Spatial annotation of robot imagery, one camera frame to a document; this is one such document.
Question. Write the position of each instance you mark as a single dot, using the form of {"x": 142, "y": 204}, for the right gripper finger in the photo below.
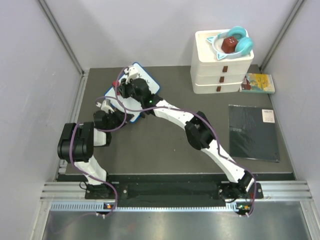
{"x": 121, "y": 82}
{"x": 121, "y": 92}

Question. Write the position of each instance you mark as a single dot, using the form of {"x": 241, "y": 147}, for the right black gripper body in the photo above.
{"x": 128, "y": 92}

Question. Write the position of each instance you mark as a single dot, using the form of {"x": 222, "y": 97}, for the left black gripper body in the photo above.
{"x": 115, "y": 119}

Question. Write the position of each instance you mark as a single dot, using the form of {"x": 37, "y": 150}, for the blue framed whiteboard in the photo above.
{"x": 131, "y": 103}

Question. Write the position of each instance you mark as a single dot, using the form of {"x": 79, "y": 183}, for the red whiteboard eraser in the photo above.
{"x": 116, "y": 83}

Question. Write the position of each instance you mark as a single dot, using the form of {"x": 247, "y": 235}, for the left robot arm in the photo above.
{"x": 76, "y": 145}

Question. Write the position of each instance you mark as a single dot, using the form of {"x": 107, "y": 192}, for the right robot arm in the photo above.
{"x": 200, "y": 134}

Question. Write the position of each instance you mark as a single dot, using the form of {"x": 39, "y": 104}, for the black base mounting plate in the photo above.
{"x": 172, "y": 192}

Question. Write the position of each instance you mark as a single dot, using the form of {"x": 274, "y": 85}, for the white three drawer organizer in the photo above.
{"x": 215, "y": 71}

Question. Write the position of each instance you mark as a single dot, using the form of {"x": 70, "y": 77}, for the brown cube toy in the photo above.
{"x": 229, "y": 45}

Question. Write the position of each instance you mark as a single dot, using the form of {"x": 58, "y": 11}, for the illustrated yellow teal book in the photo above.
{"x": 257, "y": 83}

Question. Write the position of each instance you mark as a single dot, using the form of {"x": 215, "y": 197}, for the teal cat ear headphones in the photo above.
{"x": 237, "y": 45}

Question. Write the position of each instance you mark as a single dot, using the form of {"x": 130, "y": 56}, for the dark blue notebook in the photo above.
{"x": 252, "y": 133}

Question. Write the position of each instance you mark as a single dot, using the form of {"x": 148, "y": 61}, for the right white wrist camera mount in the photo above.
{"x": 131, "y": 73}

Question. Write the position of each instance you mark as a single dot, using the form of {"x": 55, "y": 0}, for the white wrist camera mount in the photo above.
{"x": 131, "y": 73}
{"x": 105, "y": 106}

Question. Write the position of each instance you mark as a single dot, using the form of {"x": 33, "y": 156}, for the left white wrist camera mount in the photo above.
{"x": 105, "y": 106}

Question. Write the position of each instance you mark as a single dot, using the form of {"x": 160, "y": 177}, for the slotted grey cable duct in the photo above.
{"x": 83, "y": 206}

